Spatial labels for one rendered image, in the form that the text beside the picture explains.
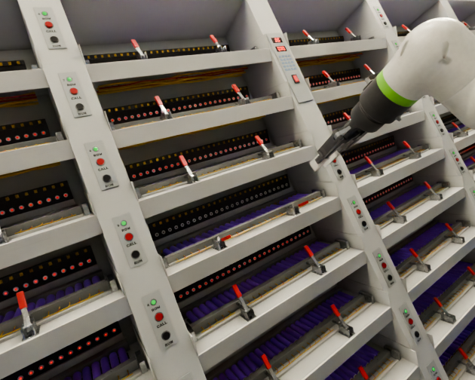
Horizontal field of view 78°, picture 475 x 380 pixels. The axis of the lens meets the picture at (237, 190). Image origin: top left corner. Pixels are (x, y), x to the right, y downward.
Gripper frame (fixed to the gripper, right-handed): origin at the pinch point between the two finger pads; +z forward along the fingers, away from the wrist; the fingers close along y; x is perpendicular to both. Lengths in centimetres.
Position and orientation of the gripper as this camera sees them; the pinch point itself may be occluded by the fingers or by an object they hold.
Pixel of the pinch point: (323, 159)
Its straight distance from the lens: 84.6
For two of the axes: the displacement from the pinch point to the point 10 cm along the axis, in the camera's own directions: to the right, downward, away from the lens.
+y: -8.3, 3.0, -4.7
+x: 4.6, 8.4, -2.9
